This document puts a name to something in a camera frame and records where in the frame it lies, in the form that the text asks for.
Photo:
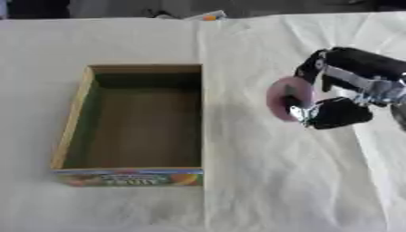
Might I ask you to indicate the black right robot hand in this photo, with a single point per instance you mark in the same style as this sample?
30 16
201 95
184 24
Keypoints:
349 65

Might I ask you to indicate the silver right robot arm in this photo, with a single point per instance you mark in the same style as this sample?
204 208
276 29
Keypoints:
397 99

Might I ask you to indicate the tan cardboard box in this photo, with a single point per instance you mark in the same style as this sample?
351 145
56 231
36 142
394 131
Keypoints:
143 127

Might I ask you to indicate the white and orange object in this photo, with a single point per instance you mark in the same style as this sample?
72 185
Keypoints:
207 15

